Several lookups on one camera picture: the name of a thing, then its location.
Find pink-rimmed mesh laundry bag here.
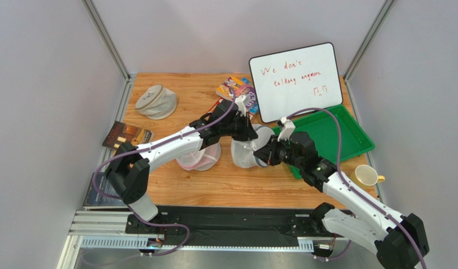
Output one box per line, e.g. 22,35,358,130
175,143,221,171

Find red comic paperback book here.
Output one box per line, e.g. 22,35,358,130
207,98,224,113

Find aluminium frame rail right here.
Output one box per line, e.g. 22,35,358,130
343,0,396,215

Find dark blue hardcover book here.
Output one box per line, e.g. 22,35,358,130
82,172,126,210

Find Roald Dahl colourful book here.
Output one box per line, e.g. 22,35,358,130
216,76,258,110

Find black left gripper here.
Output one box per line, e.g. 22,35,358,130
220,112,258,142

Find yellow cup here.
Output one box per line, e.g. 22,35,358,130
349,165,386,189

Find green plastic tray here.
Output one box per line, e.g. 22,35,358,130
292,105,375,164

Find beige mesh laundry bag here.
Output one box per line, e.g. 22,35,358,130
135,85,177,120

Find Kate DiCamillo dark book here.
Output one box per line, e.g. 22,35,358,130
102,121,155,150

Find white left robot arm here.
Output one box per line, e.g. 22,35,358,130
104,100,258,221

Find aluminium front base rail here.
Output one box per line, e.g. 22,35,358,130
55,209,416,269

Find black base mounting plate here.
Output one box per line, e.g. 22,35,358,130
125,206,334,247

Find whiteboard with red writing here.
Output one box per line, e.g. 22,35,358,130
249,42,343,123

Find aluminium frame rail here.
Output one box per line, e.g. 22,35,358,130
343,0,396,215
81,0,137,172

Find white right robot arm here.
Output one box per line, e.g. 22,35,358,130
254,132,429,268

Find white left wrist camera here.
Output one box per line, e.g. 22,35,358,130
235,95,250,117

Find white mesh laundry bag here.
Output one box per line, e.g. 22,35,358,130
231,124,275,169

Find aluminium frame rail left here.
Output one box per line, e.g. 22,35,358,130
81,0,137,172

